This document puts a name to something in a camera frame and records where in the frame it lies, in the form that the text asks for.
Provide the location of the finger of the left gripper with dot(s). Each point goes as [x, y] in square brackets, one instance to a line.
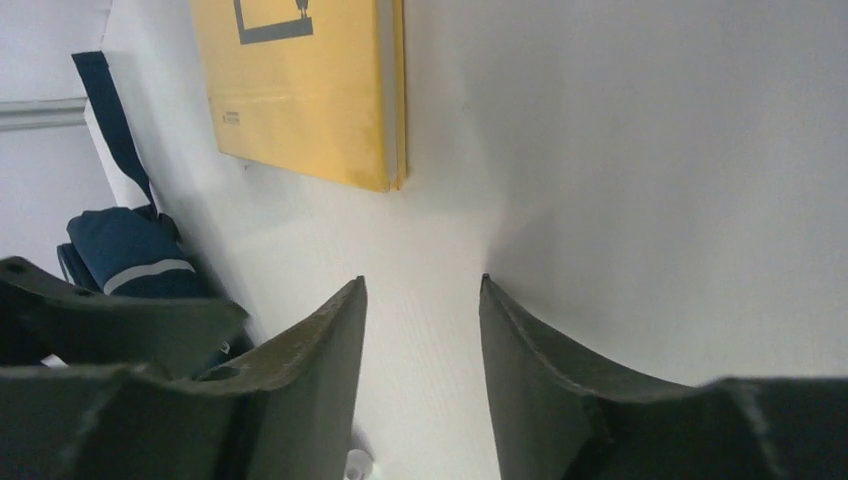
[42, 315]

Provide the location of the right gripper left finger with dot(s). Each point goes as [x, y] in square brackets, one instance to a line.
[282, 410]

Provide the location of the navy blue student backpack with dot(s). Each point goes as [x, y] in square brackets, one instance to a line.
[123, 251]

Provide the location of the yellow Little Prince book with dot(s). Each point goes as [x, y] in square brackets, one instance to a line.
[314, 87]

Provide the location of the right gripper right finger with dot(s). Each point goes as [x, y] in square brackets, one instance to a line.
[562, 411]

